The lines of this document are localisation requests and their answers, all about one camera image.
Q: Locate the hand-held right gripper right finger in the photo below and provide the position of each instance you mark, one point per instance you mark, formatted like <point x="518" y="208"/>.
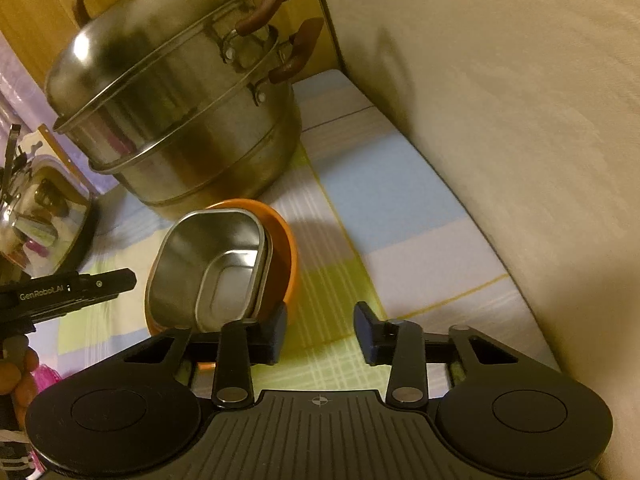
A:
<point x="365" y="332"/>

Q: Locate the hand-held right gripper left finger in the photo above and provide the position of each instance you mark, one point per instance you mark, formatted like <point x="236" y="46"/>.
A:
<point x="277" y="332"/>

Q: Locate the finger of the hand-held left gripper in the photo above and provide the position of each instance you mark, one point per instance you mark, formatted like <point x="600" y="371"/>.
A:
<point x="112" y="282"/>

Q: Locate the magenta patterned plastic plate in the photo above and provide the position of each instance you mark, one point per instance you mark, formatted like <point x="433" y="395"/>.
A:
<point x="48" y="373"/>

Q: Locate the orange plastic bowl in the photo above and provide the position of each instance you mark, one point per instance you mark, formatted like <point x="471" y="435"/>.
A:
<point x="285" y="250"/>

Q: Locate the stainless steel bowl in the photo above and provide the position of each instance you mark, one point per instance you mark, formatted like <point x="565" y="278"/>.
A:
<point x="215" y="265"/>

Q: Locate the person's left hand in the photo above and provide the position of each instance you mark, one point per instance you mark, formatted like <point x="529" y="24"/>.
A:
<point x="22" y="375"/>

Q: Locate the stainless steel kettle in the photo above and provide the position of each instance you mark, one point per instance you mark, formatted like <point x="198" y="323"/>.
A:
<point x="45" y="220"/>

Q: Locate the checked pastel tablecloth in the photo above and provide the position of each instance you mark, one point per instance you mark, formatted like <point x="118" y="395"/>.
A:
<point x="400" y="200"/>

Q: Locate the stainless steel steamer pot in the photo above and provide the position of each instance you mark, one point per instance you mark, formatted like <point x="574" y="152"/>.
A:
<point x="175" y="105"/>

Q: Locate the purple patterned curtain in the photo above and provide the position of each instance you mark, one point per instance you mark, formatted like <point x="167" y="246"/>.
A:
<point x="20" y="85"/>

